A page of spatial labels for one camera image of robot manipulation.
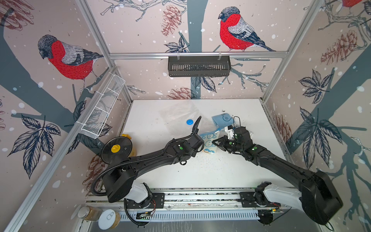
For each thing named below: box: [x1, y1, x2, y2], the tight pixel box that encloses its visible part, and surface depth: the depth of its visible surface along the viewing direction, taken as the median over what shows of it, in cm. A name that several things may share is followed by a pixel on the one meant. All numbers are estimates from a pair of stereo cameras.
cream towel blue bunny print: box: [199, 130, 220, 155], surface depth 83 cm
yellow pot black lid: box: [100, 133, 137, 165], surface depth 82 cm
